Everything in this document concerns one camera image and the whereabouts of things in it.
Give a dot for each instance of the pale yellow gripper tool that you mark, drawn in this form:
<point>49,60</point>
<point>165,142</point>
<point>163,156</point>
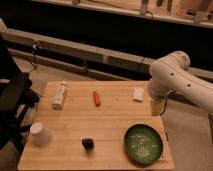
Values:
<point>156,107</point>

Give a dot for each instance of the white ceramic cup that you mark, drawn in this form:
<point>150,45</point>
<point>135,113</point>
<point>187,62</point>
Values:
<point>41,135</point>

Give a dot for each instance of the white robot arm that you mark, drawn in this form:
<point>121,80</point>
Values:
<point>170,73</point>

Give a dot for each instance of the green ceramic plate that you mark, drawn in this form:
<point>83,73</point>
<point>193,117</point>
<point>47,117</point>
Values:
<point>143,144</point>

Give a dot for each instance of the black eraser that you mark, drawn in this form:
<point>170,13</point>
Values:
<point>88,143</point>

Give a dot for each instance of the white rectangular block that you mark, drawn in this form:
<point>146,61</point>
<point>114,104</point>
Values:
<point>138,94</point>

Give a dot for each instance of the orange carrot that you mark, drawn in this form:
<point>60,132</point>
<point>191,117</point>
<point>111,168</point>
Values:
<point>96,99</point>

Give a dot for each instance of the white plastic bottle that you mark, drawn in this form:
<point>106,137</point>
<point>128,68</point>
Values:
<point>60,96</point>

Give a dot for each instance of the black chair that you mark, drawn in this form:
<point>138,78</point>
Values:
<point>16,96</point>

